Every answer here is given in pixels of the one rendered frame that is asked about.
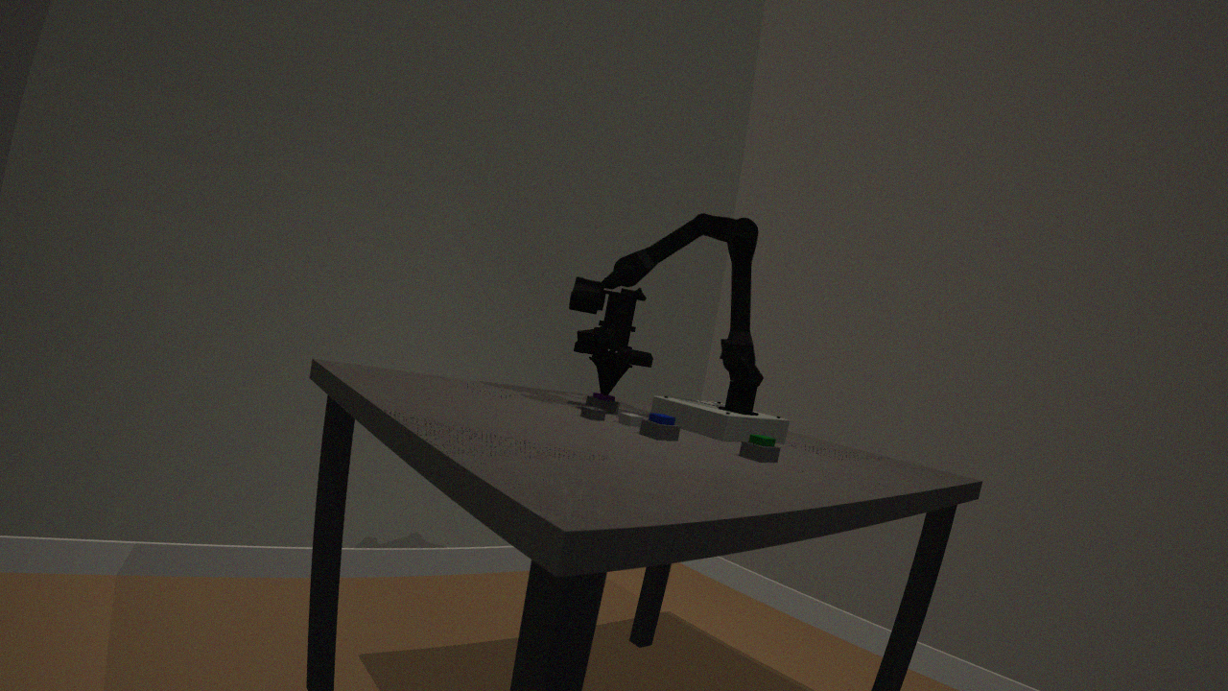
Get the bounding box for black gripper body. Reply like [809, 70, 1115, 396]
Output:
[573, 315, 653, 368]

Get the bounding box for green button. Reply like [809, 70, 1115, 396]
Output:
[739, 434, 780, 463]

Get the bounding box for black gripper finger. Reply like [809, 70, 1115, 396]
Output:
[602, 360, 632, 395]
[589, 357, 605, 394]

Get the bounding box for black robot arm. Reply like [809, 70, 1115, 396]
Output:
[569, 214, 764, 416]

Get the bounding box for purple button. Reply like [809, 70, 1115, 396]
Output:
[585, 393, 620, 416]

